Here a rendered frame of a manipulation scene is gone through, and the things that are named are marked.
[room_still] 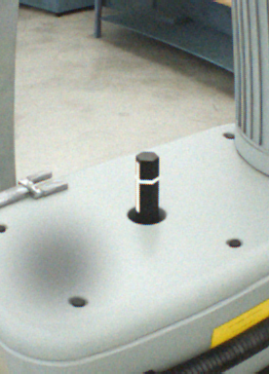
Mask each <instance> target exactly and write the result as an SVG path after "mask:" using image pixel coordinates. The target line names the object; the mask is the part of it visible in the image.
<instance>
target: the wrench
mask: <svg viewBox="0 0 269 374"><path fill-rule="evenodd" d="M51 177H52V171H51V170H50V169H49V168H46V169H43V170H41V171H38V172H36V173H33V174H30V175H28V176H26V177H25V178H23V179H21V180H19V181H18V185H17V186H15V187H12V188H10V189H8V190H5V191H3V192H0V207H2V206H5V205H8V204H10V203H15V202H17V201H20V200H21V199H24V198H26V197H29V196H31V197H32V198H34V199H39V198H42V197H43V196H44V197H46V196H48V197H49V196H51V195H53V194H56V193H58V192H61V191H63V190H66V189H68V182H67V181H66V180H64V179H59V180H57V181H55V182H52V183H49V184H47V185H44V186H42V187H40V188H38V187H37V186H36V185H35V184H36V183H39V182H42V181H44V180H47V179H50V178H51Z"/></svg>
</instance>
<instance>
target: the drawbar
mask: <svg viewBox="0 0 269 374"><path fill-rule="evenodd" d="M136 162H138V163H139V179H140V180H150V181H152V180H154V179H156V178H157V177H159V176H160V166H159V157H158V156H157V154H156V153H155V152H141V153H140V154H138V155H136V156H135V175H136ZM159 194H160V179H159V180H158V181H156V182H155V183H153V184H148V183H139V213H138V211H137V210H136V179H135V223H137V224H142V225H153V224H157V223H158V213H159Z"/></svg>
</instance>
